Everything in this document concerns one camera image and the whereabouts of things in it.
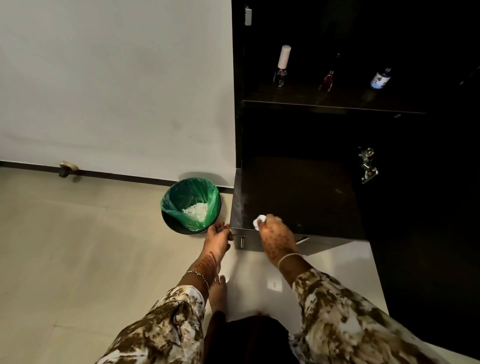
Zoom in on person's left hand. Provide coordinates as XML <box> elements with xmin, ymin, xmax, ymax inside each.
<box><xmin>202</xmin><ymin>222</ymin><xmax>234</xmax><ymax>268</ymax></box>

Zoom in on person's right hand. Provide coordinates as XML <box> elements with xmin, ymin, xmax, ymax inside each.
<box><xmin>257</xmin><ymin>214</ymin><xmax>301</xmax><ymax>265</ymax></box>

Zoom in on person's left forearm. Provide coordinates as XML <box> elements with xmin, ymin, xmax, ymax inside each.
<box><xmin>95</xmin><ymin>259</ymin><xmax>219</xmax><ymax>364</ymax></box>

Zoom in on person's right forearm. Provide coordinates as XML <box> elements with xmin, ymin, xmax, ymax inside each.
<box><xmin>278</xmin><ymin>255</ymin><xmax>451</xmax><ymax>364</ymax></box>

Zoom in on white crumpled tissues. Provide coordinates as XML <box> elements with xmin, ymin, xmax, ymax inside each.
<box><xmin>182</xmin><ymin>203</ymin><xmax>208</xmax><ymax>223</ymax></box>

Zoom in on white bangle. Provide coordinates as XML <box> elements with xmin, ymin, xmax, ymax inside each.
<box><xmin>277</xmin><ymin>253</ymin><xmax>303</xmax><ymax>270</ymax></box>

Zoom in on black round waste bin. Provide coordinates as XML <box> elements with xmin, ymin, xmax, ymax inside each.
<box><xmin>161</xmin><ymin>177</ymin><xmax>222</xmax><ymax>236</ymax></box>

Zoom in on dark wooden cabinet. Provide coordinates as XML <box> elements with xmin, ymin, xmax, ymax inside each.
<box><xmin>229</xmin><ymin>0</ymin><xmax>480</xmax><ymax>360</ymax></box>

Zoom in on green plastic bin liner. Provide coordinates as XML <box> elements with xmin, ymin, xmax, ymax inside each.
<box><xmin>161</xmin><ymin>177</ymin><xmax>221</xmax><ymax>232</ymax></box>

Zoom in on person's bare foot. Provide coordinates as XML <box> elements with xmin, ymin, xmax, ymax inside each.
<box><xmin>208</xmin><ymin>274</ymin><xmax>228</xmax><ymax>315</ymax></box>

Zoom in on silver metal latch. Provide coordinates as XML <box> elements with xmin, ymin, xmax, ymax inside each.
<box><xmin>357</xmin><ymin>146</ymin><xmax>379</xmax><ymax>185</ymax></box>

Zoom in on person's dark trouser leg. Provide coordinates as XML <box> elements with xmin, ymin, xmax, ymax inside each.
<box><xmin>203</xmin><ymin>310</ymin><xmax>301</xmax><ymax>364</ymax></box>

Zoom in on red nail polish bottle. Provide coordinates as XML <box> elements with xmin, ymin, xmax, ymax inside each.
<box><xmin>319</xmin><ymin>53</ymin><xmax>341</xmax><ymax>93</ymax></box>

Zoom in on white-capped nail polish bottle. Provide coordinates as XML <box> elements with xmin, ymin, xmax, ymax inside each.
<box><xmin>273</xmin><ymin>44</ymin><xmax>292</xmax><ymax>88</ymax></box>

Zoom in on metal door stopper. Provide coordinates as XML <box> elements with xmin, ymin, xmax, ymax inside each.
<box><xmin>58</xmin><ymin>161</ymin><xmax>80</xmax><ymax>179</ymax></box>

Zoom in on blue bottle with white label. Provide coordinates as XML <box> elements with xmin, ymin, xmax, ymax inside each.
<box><xmin>370</xmin><ymin>67</ymin><xmax>392</xmax><ymax>90</ymax></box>

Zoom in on silver chain bracelet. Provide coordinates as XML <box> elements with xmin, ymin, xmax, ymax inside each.
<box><xmin>184</xmin><ymin>270</ymin><xmax>210</xmax><ymax>290</ymax></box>

